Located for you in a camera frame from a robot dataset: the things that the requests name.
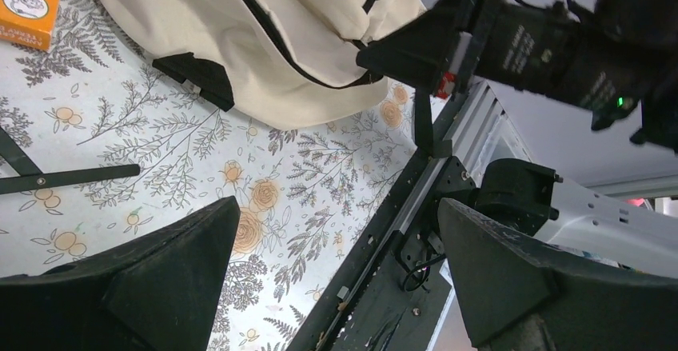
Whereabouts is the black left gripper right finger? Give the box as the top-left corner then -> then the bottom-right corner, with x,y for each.
438,198 -> 677,350

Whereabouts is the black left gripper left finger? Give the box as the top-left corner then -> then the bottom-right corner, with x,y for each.
1,197 -> 240,350

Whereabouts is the black folding tripod stand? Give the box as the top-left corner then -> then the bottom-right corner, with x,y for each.
1,129 -> 141,195

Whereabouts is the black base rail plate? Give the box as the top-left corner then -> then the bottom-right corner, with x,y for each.
289,81 -> 506,350

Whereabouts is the orange activity book box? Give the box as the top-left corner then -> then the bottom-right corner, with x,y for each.
1,0 -> 60,51

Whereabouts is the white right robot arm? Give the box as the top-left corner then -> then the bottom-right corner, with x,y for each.
357,0 -> 677,277

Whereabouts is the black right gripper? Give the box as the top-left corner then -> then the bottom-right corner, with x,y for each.
356,0 -> 644,112

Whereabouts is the cream canvas backpack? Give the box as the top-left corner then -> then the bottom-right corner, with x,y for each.
99,0 -> 425,130

